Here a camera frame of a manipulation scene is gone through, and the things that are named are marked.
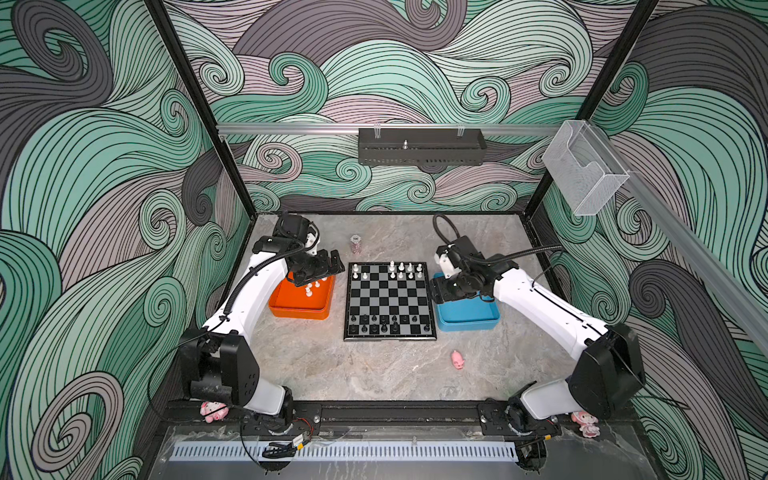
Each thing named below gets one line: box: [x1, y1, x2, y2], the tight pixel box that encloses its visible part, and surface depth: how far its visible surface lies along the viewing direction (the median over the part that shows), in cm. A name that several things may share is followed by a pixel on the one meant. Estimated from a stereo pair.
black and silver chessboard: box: [343, 261, 437, 341], surface depth 94 cm
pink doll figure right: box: [571, 411, 601, 438], surface depth 71 cm
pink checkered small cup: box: [350, 234, 362, 255], surface depth 106 cm
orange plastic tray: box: [269, 271, 336, 320], surface depth 96 cm
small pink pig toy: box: [451, 350, 465, 370], surface depth 83 cm
